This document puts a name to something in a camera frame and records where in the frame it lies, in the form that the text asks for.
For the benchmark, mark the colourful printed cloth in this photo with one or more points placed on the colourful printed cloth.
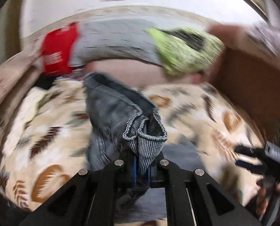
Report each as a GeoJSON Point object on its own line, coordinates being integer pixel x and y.
{"type": "Point", "coordinates": [70, 74]}

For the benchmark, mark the grey crumpled cloth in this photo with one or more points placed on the grey crumpled cloth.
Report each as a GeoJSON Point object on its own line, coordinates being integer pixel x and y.
{"type": "Point", "coordinates": [267, 36]}

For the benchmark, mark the leaf print blanket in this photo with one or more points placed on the leaf print blanket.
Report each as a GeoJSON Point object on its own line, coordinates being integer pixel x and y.
{"type": "Point", "coordinates": [48, 127]}

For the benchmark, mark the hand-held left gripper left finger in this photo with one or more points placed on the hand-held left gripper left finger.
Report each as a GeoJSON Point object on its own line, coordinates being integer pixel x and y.
{"type": "Point", "coordinates": [134, 172]}

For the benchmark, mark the striped beige roll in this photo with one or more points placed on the striped beige roll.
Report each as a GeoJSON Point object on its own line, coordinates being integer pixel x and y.
{"type": "Point", "coordinates": [10, 70]}
{"type": "Point", "coordinates": [3, 98]}

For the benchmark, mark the blue denim pants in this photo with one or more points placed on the blue denim pants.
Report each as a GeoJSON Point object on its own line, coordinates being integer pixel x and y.
{"type": "Point", "coordinates": [111, 108]}

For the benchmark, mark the person's right hand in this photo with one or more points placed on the person's right hand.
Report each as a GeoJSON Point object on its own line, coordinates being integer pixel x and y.
{"type": "Point", "coordinates": [261, 197]}

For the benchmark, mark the red paper bag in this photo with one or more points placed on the red paper bag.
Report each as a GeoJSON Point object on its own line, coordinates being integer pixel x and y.
{"type": "Point", "coordinates": [57, 49]}

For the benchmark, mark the black bag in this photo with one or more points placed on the black bag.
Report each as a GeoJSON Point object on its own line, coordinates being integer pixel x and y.
{"type": "Point", "coordinates": [45, 83]}

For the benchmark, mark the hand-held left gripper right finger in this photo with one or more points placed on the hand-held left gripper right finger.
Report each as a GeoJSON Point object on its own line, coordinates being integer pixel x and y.
{"type": "Point", "coordinates": [150, 175]}

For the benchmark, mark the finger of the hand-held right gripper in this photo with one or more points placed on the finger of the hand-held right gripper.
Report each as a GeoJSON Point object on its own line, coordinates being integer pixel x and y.
{"type": "Point", "coordinates": [248, 151]}
{"type": "Point", "coordinates": [248, 166]}

